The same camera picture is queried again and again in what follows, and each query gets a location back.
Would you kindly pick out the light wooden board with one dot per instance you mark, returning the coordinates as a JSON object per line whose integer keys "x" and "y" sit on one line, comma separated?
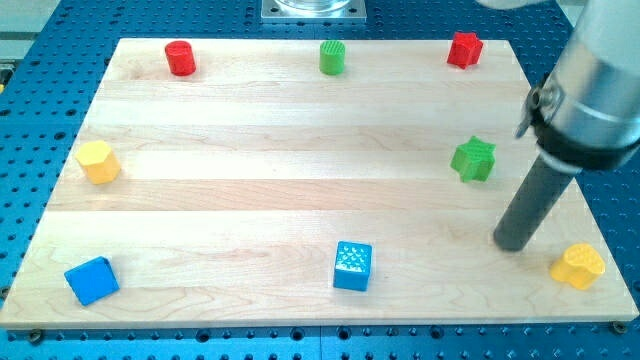
{"x": 238, "y": 182}

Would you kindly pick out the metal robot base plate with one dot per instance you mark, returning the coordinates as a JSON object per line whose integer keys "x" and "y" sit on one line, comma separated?
{"x": 307, "y": 11}

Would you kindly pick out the yellow hexagon block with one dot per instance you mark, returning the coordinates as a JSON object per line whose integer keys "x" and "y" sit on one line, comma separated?
{"x": 98, "y": 162}

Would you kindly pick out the blue cube block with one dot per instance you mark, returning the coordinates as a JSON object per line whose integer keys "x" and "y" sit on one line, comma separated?
{"x": 352, "y": 266}

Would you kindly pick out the green cylinder block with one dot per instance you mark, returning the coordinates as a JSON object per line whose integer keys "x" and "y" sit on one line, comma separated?
{"x": 332, "y": 57}

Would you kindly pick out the blue tilted block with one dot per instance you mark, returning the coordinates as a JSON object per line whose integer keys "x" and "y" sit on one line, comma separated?
{"x": 93, "y": 280}

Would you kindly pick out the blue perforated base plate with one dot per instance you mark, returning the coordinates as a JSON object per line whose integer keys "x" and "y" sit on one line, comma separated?
{"x": 52, "y": 88}

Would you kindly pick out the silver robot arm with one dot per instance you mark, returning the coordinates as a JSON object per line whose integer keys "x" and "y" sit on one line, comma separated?
{"x": 585, "y": 113}

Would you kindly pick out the yellow heart block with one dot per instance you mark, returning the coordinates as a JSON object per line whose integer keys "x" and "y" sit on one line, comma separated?
{"x": 580, "y": 266}

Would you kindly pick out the red cylinder block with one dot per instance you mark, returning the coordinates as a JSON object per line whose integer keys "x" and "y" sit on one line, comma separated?
{"x": 180, "y": 58}

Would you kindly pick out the red star block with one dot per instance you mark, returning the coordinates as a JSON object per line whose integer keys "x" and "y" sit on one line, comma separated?
{"x": 465, "y": 50}

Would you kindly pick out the green star block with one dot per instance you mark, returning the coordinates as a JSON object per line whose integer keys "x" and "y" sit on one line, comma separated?
{"x": 474, "y": 160}

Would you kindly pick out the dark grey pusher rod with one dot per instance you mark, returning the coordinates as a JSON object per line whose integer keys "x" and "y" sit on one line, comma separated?
{"x": 543, "y": 185}

